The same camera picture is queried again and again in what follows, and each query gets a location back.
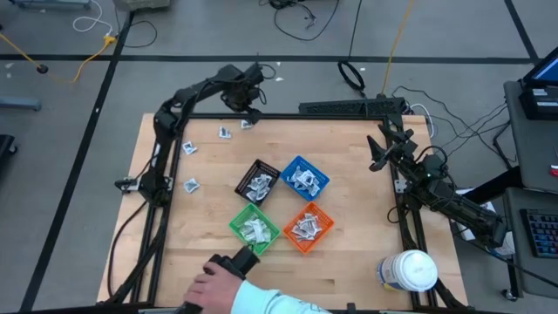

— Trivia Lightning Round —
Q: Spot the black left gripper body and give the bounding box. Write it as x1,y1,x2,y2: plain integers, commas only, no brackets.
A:
221,81,262,113

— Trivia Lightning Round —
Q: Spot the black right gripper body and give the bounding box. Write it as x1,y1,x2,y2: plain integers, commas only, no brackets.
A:
382,138,420,170

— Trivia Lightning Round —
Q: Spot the black desk bar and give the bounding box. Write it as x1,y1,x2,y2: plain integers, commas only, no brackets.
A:
461,167,524,210

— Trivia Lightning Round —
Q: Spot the white power cable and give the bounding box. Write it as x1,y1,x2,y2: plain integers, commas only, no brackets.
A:
409,103,437,140

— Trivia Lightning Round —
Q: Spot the yellow floor cable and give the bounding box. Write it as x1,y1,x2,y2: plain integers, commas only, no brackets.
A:
0,31,119,85

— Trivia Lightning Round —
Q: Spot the black cable tangle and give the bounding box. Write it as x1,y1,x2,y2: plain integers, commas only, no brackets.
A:
259,0,342,43

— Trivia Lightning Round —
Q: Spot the blue-grey stand foot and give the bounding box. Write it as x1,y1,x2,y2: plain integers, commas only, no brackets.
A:
0,96,43,112

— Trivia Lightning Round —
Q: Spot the black cable bundle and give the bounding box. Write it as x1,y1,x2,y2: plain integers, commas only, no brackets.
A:
391,85,519,170

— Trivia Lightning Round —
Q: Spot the black keyboard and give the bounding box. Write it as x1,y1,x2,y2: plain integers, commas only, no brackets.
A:
520,208,558,259

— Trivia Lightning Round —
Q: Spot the black aluminium table frame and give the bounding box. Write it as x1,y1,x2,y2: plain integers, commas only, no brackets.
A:
104,98,470,314

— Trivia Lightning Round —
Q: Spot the black floor cable loop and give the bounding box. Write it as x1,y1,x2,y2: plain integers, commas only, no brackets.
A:
115,0,160,49

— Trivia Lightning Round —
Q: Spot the black chair base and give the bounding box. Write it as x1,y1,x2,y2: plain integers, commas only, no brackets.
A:
0,133,19,160

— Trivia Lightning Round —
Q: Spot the orange plastic basket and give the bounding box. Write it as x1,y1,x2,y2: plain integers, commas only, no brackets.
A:
282,201,336,255

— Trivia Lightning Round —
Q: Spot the white floor cable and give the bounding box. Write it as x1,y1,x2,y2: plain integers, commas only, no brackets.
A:
72,0,115,37

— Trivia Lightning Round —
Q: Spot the green plastic basket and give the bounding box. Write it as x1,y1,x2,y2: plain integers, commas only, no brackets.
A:
228,202,282,256

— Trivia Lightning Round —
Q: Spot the black perforated box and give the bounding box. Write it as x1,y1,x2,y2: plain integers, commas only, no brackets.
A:
298,97,407,118

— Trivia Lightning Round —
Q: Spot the black handheld device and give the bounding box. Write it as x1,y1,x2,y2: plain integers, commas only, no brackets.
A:
174,244,262,314

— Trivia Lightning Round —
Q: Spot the black coiled cable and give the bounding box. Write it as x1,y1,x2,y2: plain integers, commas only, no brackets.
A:
337,0,368,99

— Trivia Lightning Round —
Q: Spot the laptop screen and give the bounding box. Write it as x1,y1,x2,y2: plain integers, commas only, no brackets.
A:
522,58,558,88

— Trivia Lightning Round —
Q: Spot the grey table leg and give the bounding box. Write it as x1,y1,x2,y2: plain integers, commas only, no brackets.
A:
10,0,93,10

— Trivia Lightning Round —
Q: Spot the yellow hanging power cord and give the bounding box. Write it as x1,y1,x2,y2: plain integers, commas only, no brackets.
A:
381,0,416,96

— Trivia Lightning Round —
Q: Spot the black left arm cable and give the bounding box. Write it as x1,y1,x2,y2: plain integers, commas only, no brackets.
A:
256,63,278,106

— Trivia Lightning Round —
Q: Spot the white lidded wipes canister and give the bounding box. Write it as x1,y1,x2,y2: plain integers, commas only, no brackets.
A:
377,249,439,293

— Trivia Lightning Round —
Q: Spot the grey keyboard desk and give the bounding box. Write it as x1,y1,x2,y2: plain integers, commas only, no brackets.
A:
503,187,558,301

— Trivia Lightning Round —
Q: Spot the black desktop device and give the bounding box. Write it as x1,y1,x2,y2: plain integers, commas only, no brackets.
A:
518,85,558,122

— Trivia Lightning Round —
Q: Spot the blue plastic basket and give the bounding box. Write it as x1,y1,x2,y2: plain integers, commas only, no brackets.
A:
281,154,331,201

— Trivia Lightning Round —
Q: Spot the person's forearm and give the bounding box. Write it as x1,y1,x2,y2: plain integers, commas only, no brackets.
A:
229,279,333,314

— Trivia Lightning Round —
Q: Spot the person's hand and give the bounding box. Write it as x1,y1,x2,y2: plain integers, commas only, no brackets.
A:
183,261,243,313

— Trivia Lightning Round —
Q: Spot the black plastic basket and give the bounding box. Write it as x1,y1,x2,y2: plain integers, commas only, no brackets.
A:
234,158,282,207

